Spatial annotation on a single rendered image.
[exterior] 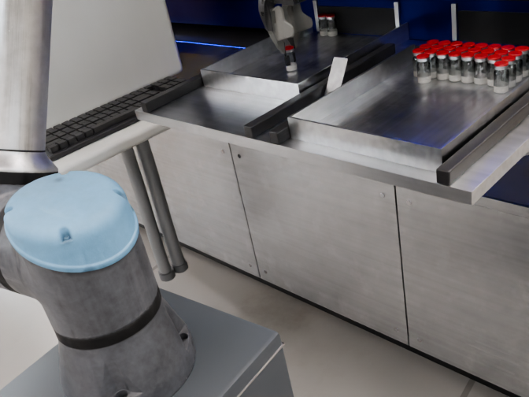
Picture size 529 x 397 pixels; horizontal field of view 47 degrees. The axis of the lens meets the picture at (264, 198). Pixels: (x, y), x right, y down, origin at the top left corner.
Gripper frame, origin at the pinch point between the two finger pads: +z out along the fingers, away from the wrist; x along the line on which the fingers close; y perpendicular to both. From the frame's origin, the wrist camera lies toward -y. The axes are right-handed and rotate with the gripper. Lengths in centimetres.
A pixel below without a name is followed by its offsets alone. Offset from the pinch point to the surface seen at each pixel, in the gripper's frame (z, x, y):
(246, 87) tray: 4.1, -12.3, 0.2
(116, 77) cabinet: 7.7, -11.3, -47.1
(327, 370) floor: 93, 1, -6
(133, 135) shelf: 13.4, -24.0, -25.0
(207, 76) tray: 3.2, -12.3, -10.6
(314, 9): 0.0, 21.3, -10.4
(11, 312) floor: 93, -41, -119
